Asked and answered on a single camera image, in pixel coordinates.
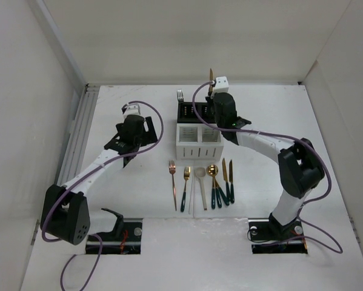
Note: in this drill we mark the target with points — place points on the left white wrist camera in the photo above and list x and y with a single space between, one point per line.
131 109

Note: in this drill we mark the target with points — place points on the gold spoon green handle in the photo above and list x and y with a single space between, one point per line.
220 195
212 171

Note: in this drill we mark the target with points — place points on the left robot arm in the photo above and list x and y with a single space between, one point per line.
66 213

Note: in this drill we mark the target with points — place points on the gold knife green handle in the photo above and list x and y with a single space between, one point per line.
232 192
225 177
212 81

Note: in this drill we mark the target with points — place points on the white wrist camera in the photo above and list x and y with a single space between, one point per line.
131 109
220 85

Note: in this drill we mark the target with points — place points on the white utensil container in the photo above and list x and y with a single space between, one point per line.
198 142

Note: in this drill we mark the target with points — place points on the black utensil container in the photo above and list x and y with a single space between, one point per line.
186 113

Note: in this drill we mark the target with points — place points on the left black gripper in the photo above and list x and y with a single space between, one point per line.
148 136

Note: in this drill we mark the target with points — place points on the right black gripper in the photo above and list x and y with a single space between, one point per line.
210 102

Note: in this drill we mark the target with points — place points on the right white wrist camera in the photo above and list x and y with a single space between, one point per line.
220 85

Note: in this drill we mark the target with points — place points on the beige plastic spoon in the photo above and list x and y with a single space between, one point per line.
200 174

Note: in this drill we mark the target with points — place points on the gold fork green handle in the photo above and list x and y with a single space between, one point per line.
187 171

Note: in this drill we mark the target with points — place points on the rose gold fork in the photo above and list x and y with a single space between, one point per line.
172 171

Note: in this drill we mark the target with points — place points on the aluminium rail frame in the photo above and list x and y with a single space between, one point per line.
77 132

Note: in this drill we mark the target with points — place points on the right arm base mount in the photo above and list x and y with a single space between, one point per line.
265 240

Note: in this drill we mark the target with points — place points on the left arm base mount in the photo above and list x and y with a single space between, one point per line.
120 233

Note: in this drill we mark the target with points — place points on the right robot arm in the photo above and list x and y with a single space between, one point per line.
300 169

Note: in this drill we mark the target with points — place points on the silver fork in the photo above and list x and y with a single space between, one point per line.
180 95

